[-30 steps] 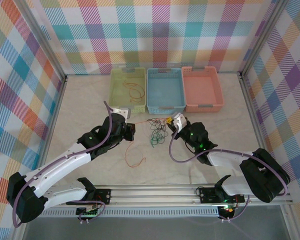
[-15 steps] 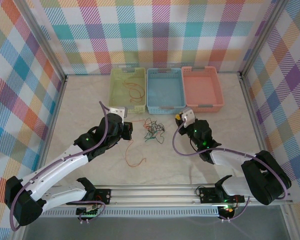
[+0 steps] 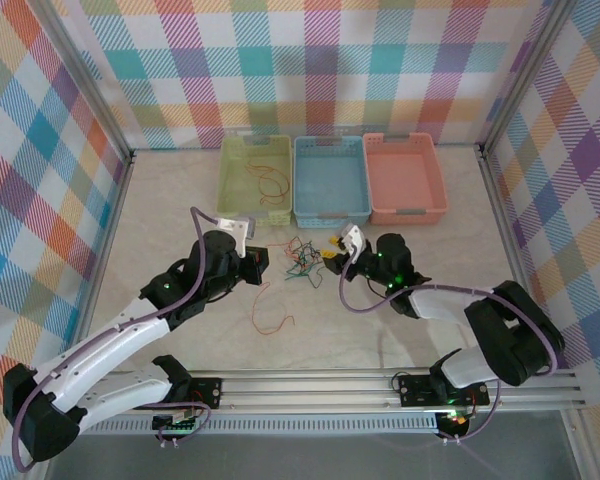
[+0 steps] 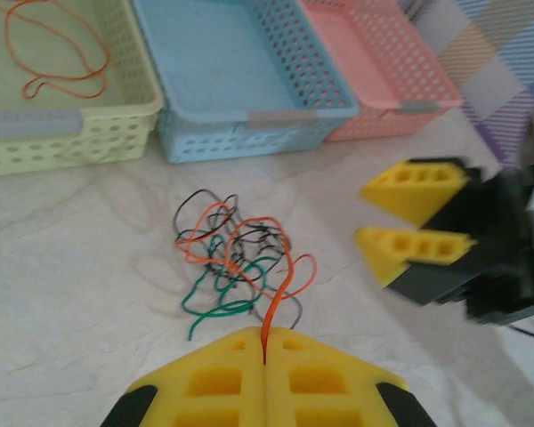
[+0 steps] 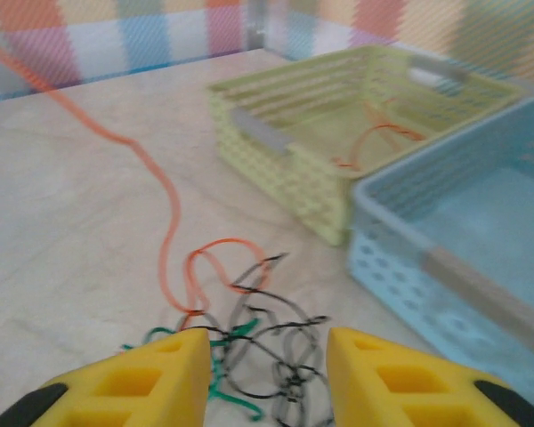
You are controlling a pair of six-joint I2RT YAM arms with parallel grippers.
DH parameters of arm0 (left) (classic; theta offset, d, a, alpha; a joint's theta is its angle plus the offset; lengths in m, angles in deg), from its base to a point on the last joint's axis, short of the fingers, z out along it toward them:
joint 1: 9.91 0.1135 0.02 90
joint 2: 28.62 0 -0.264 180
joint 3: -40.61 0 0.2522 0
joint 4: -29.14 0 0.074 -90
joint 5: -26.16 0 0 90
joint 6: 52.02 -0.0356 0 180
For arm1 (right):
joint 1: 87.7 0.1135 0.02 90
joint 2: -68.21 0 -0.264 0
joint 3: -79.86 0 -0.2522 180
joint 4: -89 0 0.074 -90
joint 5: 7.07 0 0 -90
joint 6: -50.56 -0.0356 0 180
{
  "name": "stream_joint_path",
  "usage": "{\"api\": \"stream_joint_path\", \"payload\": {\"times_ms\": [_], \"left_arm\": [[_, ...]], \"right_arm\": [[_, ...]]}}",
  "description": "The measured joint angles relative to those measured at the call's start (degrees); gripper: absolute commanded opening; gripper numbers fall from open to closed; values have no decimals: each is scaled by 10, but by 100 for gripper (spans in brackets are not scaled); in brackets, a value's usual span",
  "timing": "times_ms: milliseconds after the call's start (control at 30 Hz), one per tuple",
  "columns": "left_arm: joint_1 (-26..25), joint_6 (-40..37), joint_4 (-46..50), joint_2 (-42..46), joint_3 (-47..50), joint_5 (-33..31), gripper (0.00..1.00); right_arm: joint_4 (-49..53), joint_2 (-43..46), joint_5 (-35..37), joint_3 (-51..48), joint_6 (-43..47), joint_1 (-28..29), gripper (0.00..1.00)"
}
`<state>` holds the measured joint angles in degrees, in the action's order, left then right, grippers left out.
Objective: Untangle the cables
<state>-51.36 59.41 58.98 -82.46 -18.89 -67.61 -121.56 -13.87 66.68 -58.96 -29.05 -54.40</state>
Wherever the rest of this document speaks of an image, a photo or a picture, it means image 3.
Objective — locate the pink plastic basket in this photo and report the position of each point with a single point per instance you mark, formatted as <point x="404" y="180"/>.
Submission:
<point x="405" y="180"/>

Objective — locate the green plastic basket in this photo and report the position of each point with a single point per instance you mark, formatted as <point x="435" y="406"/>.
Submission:
<point x="240" y="185"/>

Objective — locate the blue plastic basket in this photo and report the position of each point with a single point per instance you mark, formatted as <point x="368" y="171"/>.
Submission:
<point x="330" y="180"/>

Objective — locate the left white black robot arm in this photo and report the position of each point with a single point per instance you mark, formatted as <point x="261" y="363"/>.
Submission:
<point x="115" y="340"/>

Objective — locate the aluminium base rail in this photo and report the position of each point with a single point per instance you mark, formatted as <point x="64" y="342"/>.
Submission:
<point x="305" y="390"/>

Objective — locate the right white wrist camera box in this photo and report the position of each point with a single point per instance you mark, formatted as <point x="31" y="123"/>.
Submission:
<point x="351" y="235"/>

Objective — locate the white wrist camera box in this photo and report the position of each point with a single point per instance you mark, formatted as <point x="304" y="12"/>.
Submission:
<point x="351" y="235"/>
<point x="232" y="225"/>

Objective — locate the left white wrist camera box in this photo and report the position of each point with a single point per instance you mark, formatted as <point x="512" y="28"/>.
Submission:
<point x="232" y="225"/>

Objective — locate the small controller board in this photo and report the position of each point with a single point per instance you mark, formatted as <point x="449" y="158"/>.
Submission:
<point x="457" y="422"/>
<point x="180" y="427"/>

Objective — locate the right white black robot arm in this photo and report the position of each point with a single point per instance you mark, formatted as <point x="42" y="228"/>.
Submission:
<point x="445" y="300"/>

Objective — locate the aluminium frame post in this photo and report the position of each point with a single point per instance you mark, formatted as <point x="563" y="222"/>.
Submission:
<point x="524" y="75"/>
<point x="86" y="75"/>

